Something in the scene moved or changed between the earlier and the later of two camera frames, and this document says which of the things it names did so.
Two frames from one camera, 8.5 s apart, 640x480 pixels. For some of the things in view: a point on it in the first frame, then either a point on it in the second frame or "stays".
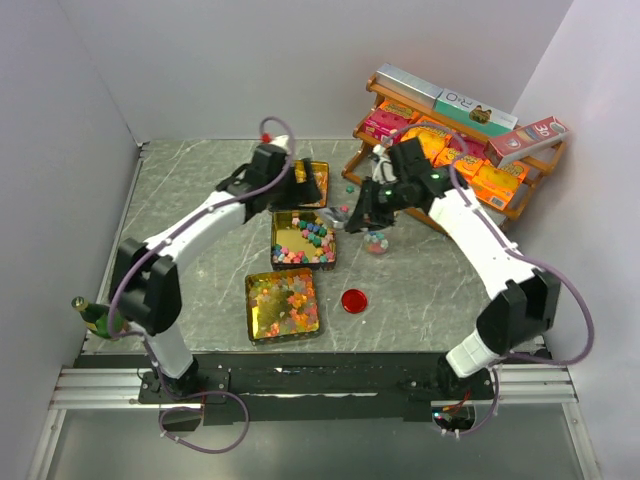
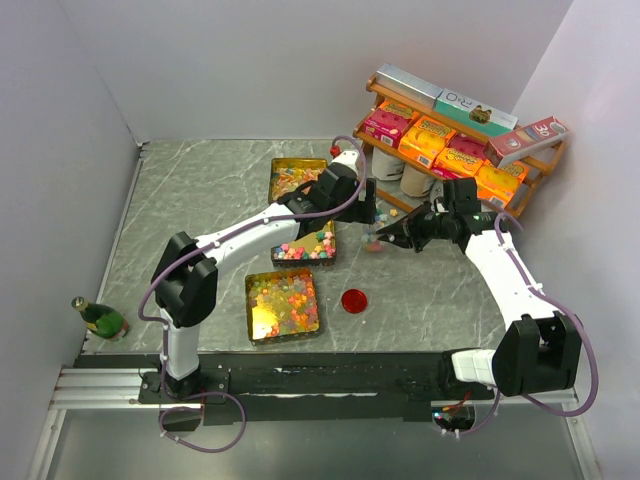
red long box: [505, 147] stays
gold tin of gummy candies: [281, 305] stays
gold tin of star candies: [302, 239] stays
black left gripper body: [290, 194] → [355, 211]
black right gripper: [366, 215] → [411, 224]
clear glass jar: [375, 242] stays
